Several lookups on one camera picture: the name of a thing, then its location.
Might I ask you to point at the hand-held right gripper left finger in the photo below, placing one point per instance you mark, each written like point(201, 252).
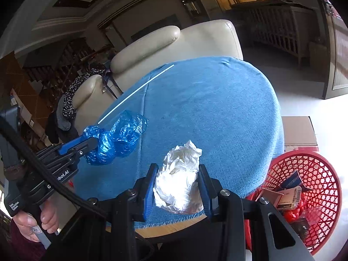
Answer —
point(149, 187)

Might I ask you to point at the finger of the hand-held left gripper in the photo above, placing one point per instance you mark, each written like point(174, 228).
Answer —
point(68, 160)
point(70, 144)

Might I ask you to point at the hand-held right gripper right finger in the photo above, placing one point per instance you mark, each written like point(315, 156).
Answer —
point(205, 193)

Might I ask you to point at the white paper wad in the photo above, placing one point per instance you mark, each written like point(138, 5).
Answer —
point(176, 185)

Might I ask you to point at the blue plastic bag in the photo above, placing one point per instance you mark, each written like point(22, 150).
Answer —
point(122, 136)

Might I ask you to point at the red orange small box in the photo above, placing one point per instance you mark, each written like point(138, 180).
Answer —
point(270, 197)

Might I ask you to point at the white medicine box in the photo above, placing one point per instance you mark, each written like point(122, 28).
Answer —
point(291, 197)

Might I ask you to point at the blue medicine box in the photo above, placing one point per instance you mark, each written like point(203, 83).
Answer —
point(293, 180)

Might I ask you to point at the red plastic bag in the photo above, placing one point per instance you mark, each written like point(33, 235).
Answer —
point(292, 214)

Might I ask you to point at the black plastic bag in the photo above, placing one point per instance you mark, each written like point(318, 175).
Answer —
point(301, 228)

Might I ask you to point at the red plastic mesh basket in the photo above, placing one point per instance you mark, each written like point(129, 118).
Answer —
point(320, 168)

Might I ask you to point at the person's left hand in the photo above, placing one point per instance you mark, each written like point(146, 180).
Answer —
point(47, 217)

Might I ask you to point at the grey cloth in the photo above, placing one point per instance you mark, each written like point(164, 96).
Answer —
point(64, 123)

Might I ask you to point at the dark cloth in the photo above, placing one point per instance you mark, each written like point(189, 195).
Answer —
point(51, 133)

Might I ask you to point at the black white dotted cloth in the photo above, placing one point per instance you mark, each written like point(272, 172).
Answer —
point(72, 95)

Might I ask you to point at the person's maroon clothing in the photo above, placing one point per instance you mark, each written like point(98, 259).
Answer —
point(19, 250)

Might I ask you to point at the wooden staircase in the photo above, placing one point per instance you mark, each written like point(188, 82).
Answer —
point(54, 73)

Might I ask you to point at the blue tablecloth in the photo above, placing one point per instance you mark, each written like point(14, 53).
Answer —
point(212, 108)

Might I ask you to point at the large cardboard box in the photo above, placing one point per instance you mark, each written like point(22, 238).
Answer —
point(299, 130)

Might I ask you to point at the thin white stick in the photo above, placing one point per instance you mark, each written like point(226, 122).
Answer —
point(170, 67)

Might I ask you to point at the cream leather sofa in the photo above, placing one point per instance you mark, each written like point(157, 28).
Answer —
point(206, 38)

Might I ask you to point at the white slatted wooden crib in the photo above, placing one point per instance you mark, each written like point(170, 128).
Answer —
point(274, 30)

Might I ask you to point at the small cardboard box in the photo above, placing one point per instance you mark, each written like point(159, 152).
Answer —
point(318, 53)

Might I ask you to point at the dark wooden display cabinet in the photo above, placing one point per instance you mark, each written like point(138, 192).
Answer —
point(189, 2)

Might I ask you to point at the brown wooden door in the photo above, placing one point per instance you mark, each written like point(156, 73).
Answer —
point(339, 54)

